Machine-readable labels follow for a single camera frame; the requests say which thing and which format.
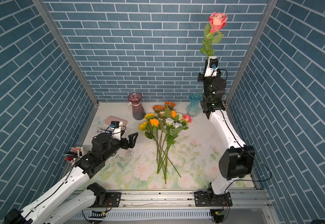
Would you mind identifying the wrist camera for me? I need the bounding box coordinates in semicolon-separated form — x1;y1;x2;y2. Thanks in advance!
109;121;123;140
204;56;218;77

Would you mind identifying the yellow sunflower lower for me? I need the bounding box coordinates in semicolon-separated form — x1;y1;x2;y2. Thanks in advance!
138;121;148;131

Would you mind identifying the blue glass vase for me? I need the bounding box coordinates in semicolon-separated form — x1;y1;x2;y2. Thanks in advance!
186;93;202;118

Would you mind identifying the glue stick package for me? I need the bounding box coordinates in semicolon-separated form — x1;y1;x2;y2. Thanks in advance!
95;127;114;134

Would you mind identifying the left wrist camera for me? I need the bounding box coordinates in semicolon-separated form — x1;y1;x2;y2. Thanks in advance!
109;121;123;140

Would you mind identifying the purple glass vase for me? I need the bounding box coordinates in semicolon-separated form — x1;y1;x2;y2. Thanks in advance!
128;92;146;120

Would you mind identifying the yellow sunflower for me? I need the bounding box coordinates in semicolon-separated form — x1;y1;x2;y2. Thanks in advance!
138;121;148;131
144;113;155;121

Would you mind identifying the orange yellow rose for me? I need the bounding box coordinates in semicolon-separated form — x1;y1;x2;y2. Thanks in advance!
149;118;163;174

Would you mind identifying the floral table mat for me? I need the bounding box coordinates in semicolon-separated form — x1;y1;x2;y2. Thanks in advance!
78;131;254;190

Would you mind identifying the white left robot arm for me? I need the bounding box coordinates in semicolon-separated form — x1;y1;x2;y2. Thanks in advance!
4;133;138;224

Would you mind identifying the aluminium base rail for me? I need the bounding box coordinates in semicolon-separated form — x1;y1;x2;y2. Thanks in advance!
43;188;275;224

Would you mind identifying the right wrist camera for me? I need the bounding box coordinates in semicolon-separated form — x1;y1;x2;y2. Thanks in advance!
204;56;218;77

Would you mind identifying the yellow sunflower upper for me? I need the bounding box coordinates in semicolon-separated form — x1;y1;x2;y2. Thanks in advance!
144;113;155;121

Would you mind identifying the pink rose tall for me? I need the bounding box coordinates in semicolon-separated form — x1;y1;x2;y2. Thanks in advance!
200;12;228;59

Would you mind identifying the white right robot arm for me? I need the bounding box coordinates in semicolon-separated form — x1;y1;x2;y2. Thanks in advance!
195;65;255;207

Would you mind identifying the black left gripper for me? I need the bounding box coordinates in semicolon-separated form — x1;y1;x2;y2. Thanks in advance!
101;129;138;162

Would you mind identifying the orange rose on table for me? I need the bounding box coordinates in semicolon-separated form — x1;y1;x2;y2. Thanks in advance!
171;110;177;118

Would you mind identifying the orange gerbera flower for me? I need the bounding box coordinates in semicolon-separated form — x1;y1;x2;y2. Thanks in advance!
153;105;165;113
164;101;176;110

